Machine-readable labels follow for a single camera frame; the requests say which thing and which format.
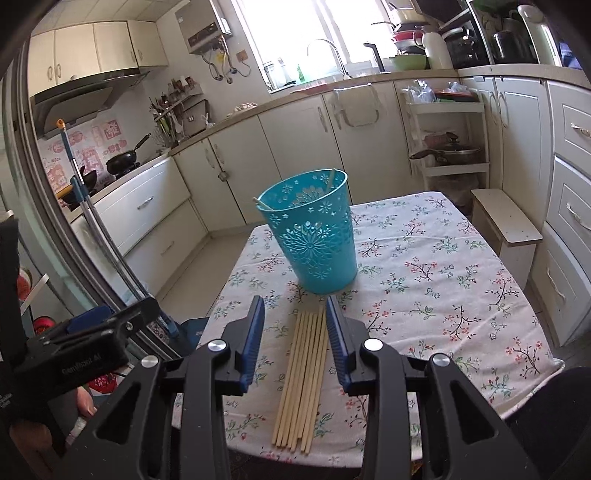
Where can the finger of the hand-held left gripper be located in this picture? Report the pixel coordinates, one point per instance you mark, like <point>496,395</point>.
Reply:
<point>92,321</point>

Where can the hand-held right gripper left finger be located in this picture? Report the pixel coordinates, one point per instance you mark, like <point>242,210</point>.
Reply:
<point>253,341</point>

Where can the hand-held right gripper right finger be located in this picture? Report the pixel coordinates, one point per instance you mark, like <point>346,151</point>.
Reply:
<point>339,346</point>

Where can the row of wooden chopsticks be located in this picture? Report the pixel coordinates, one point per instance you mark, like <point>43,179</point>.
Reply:
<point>300,378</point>

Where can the teal perforated plastic basket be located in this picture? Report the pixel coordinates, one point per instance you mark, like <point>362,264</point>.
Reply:
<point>318,244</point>

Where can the wooden chopstick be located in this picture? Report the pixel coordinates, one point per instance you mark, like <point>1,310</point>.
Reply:
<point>261,203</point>
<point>329,180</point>

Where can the person's left hand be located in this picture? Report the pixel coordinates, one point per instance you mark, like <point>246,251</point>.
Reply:
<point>87,404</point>

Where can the blue dustpan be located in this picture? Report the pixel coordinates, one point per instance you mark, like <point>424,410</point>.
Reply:
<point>189,332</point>

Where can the floral tablecloth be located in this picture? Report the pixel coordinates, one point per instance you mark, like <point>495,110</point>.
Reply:
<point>415,286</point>

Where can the white stove drawer unit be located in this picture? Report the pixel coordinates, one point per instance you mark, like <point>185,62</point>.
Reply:
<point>147,230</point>

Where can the black wok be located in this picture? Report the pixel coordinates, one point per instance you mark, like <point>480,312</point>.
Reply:
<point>85,182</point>

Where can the black frying pan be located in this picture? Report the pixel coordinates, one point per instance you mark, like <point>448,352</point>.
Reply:
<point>122,161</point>

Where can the white base cabinets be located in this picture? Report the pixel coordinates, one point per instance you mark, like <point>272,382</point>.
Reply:
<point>286,152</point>

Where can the small white wooden stool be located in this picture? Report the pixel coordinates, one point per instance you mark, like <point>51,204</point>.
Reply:
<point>503,217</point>

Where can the range hood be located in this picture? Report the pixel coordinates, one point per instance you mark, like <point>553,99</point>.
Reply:
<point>74,101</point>

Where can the black pan with lid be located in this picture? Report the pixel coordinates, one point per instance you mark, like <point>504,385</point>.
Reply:
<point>455,154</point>

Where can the kitchen utensil rack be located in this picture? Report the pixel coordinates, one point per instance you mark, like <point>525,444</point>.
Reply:
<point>184,115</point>

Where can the white tote bag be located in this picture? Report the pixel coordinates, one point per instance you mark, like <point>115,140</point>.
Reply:
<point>355,108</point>

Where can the clear plastic bags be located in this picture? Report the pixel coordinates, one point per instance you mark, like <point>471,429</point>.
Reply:
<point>420,92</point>

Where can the white shelf trolley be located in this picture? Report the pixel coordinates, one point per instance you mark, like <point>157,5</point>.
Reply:
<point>461,108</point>

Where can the green bottle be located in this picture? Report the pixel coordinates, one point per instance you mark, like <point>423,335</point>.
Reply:
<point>301,76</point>

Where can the white corner cabinet doors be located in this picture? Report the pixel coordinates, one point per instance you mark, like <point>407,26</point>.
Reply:
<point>517,138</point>

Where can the white drawer stack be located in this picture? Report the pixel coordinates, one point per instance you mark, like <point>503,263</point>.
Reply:
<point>572,194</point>

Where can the curved metal faucet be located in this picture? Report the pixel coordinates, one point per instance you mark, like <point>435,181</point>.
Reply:
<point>339,60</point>

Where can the black faucet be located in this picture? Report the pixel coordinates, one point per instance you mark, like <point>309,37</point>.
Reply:
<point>376,57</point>

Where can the green bowl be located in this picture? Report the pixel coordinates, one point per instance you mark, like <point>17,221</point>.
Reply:
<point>408,62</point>

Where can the white thermos jug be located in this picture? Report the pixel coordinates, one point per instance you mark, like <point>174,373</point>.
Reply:
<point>436,53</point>

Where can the stack of dishes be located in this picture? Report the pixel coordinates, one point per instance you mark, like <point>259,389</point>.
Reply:
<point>408,44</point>

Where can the white water heater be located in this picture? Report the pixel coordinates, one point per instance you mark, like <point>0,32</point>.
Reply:
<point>203,27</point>

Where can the kitchen window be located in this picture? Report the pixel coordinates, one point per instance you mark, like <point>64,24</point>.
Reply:
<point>286,27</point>

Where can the black countertop oven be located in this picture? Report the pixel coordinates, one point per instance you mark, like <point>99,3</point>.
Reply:
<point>466,46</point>

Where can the white kettle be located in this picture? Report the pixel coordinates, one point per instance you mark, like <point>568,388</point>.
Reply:
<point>538,32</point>

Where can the metal sliding door frame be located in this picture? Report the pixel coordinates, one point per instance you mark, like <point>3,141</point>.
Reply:
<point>27,184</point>

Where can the white wall cabinets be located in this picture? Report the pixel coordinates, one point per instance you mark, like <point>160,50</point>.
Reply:
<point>92,46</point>

